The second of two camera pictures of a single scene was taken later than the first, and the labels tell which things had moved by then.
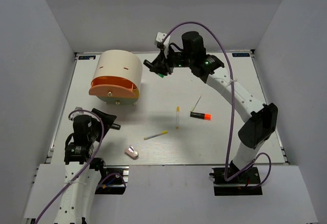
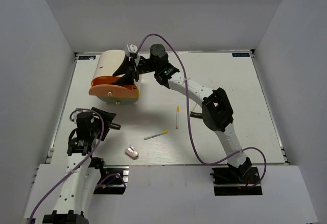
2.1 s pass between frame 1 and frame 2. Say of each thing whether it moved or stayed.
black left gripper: stayed
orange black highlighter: stayed
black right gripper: moved
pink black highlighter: stayed
